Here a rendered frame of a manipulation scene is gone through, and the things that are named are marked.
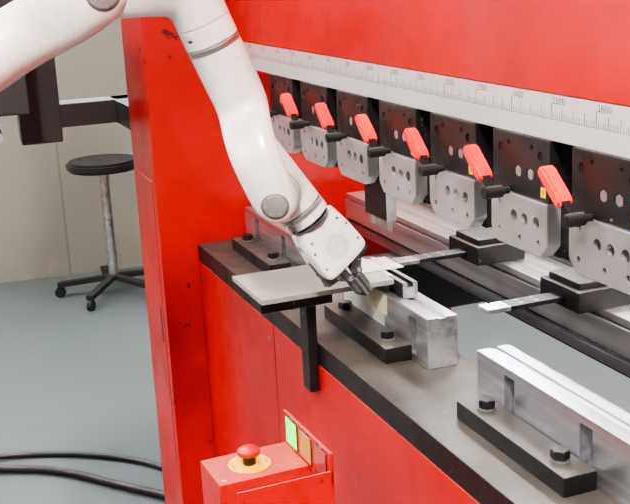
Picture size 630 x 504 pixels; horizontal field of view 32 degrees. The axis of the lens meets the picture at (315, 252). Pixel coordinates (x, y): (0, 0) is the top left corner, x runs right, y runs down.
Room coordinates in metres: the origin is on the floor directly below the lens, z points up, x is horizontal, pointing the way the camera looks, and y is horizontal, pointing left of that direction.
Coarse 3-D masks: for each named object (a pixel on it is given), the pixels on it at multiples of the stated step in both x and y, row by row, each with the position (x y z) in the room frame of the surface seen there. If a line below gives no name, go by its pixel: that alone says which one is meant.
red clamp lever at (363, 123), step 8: (360, 120) 1.94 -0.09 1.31; (368, 120) 1.95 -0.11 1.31; (360, 128) 1.94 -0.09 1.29; (368, 128) 1.93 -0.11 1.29; (368, 136) 1.92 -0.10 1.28; (376, 136) 1.92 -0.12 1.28; (376, 144) 1.91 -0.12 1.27; (368, 152) 1.90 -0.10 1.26; (376, 152) 1.89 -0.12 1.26; (384, 152) 1.90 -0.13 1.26
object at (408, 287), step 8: (392, 272) 2.03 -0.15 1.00; (400, 272) 2.02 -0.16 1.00; (400, 280) 1.96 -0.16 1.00; (408, 280) 1.97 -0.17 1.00; (392, 288) 1.99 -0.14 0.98; (400, 288) 1.95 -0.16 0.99; (408, 288) 1.95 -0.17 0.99; (416, 288) 1.95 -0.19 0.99; (400, 296) 1.95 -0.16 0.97; (408, 296) 1.95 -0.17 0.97; (416, 296) 1.95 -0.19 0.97
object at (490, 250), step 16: (464, 240) 2.15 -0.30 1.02; (480, 240) 2.10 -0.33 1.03; (496, 240) 2.11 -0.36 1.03; (416, 256) 2.11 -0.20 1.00; (432, 256) 2.10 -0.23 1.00; (448, 256) 2.11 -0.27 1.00; (464, 256) 2.13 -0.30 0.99; (480, 256) 2.09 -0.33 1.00; (496, 256) 2.10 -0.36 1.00; (512, 256) 2.11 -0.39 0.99
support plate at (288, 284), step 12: (240, 276) 2.04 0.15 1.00; (252, 276) 2.04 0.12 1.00; (264, 276) 2.04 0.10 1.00; (276, 276) 2.03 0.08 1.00; (288, 276) 2.03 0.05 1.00; (300, 276) 2.02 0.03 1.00; (312, 276) 2.02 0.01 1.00; (372, 276) 2.00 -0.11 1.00; (384, 276) 2.00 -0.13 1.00; (252, 288) 1.96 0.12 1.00; (264, 288) 1.96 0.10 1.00; (276, 288) 1.95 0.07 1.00; (288, 288) 1.95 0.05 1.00; (300, 288) 1.94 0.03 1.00; (312, 288) 1.94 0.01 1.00; (324, 288) 1.94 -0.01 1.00; (336, 288) 1.93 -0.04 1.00; (348, 288) 1.94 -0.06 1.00; (264, 300) 1.88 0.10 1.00; (276, 300) 1.89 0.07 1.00; (288, 300) 1.90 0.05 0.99
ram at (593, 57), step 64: (256, 0) 2.58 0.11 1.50; (320, 0) 2.20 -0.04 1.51; (384, 0) 1.92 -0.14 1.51; (448, 0) 1.71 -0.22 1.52; (512, 0) 1.53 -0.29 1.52; (576, 0) 1.39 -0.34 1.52; (256, 64) 2.60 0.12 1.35; (384, 64) 1.93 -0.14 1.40; (448, 64) 1.71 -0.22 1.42; (512, 64) 1.53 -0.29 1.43; (576, 64) 1.39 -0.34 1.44; (512, 128) 1.53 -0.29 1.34; (576, 128) 1.39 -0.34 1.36
